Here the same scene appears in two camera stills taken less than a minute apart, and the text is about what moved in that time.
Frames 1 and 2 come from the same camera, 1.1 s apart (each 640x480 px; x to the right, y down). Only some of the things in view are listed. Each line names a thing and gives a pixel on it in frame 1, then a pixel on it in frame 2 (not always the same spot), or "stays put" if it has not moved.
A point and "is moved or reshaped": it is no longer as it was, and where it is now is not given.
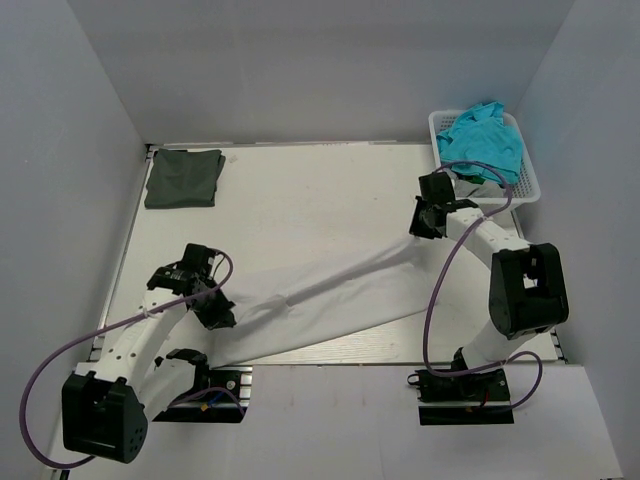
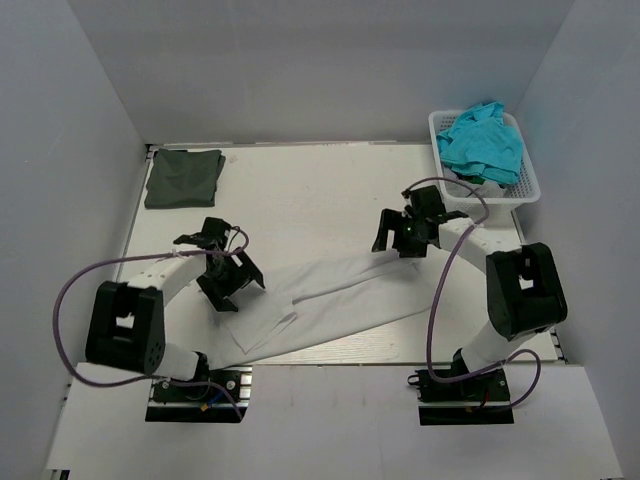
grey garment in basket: [488, 189] stays put
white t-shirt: [380, 285] is moved or reshaped
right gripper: [417, 229] -> [390, 220]
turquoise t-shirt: [480, 135] stays put
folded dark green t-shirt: [183, 178] stays put
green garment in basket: [476, 178] stays put
